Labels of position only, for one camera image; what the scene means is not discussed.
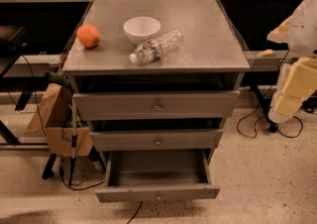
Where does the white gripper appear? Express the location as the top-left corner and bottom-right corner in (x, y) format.
(266, 16), (317, 123)

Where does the grey bottom drawer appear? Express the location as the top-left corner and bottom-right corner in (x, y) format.
(95, 150), (220, 202)

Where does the grey drawer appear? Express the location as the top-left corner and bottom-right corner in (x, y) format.
(90, 129), (223, 151)
(95, 150), (220, 202)
(73, 90), (240, 121)

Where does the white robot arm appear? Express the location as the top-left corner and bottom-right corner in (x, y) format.
(267, 0), (317, 123)

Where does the grey top drawer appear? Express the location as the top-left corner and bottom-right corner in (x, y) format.
(73, 90), (240, 121)

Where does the grey drawer cabinet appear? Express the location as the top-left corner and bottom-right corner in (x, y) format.
(61, 0), (252, 169)

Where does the grey middle drawer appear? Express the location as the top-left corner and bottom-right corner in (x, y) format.
(90, 129), (223, 151)

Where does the small yellow foam piece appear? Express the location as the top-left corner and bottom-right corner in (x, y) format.
(257, 49), (273, 57)

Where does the black table leg right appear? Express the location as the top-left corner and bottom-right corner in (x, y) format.
(251, 83), (278, 133)

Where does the clear plastic water bottle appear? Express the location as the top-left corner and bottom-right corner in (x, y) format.
(129, 29), (184, 64)

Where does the white ceramic bowl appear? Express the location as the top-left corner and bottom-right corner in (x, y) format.
(124, 17), (160, 45)

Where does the orange fruit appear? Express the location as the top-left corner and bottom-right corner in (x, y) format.
(76, 25), (101, 49)

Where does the brown cardboard box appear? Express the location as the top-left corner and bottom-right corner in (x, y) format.
(24, 82), (94, 158)

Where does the grey metal rail right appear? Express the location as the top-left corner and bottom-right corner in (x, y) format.
(245, 51), (298, 72)

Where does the grey metal rail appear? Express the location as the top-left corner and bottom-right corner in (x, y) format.
(0, 55), (61, 78)
(245, 51), (298, 72)

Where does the black floor cable front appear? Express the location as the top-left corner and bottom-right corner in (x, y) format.
(126, 200), (144, 224)

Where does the green handled grabber stick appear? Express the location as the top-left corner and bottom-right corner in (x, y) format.
(45, 70), (77, 186)

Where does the grey metal rail left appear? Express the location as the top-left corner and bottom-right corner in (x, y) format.
(0, 55), (61, 78)

